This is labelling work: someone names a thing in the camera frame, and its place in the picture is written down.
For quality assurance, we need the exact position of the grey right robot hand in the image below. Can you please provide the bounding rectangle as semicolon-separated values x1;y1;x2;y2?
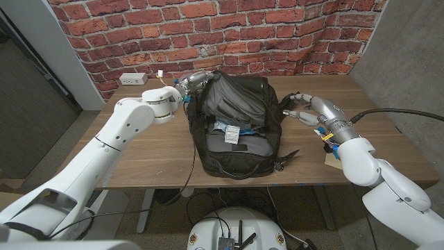
282;92;360;144

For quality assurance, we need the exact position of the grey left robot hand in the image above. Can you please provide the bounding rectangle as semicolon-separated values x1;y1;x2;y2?
174;71;221;98

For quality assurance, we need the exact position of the black backpack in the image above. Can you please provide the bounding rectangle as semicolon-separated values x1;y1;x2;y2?
186;70;301;181

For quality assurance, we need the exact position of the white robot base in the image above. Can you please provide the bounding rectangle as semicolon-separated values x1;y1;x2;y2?
187;207;288;250

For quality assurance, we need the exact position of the red brick print backdrop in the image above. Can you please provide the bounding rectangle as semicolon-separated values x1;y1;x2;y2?
46;0;389;101

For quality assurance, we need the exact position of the yellow paper envelope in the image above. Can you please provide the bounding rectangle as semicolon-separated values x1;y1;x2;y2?
324;152;343;171

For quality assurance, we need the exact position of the clear plastic bag blue label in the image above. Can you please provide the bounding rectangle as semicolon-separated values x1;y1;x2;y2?
212;117;257;136

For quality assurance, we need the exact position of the white power strip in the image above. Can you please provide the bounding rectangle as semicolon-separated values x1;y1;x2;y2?
119;72;148;86

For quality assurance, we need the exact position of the black round floor object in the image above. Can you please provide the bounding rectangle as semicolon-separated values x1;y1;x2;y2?
155;188;181;206

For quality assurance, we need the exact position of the white table leg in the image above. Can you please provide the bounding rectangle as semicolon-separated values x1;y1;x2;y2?
136;188;156;234

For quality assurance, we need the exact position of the white floor plate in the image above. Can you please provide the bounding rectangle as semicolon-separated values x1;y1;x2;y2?
83;189;130;240

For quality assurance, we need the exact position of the black antenna device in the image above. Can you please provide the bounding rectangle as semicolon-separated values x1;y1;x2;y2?
217;219;257;250

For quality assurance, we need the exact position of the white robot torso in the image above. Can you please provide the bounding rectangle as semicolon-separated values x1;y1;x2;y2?
0;238;444;250

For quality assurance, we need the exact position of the cardboard box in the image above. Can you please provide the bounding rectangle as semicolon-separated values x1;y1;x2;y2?
0;178;22;209

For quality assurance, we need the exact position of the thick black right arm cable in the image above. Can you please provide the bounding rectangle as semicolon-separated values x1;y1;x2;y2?
349;108;444;125

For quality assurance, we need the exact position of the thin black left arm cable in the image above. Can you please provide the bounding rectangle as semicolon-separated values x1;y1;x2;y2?
48;102;197;240

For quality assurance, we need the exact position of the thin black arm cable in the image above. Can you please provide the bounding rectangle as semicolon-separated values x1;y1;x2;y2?
48;102;197;240
352;183;379;250

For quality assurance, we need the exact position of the white floor cable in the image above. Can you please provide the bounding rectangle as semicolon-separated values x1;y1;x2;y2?
266;187;309;247

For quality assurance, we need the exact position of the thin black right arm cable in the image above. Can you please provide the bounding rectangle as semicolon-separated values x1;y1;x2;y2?
352;183;379;250

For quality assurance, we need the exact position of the black floor cable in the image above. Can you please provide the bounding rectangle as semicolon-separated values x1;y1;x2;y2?
185;189;278;230

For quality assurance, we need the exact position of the grey perforated wall panel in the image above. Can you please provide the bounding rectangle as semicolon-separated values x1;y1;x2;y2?
0;6;84;180

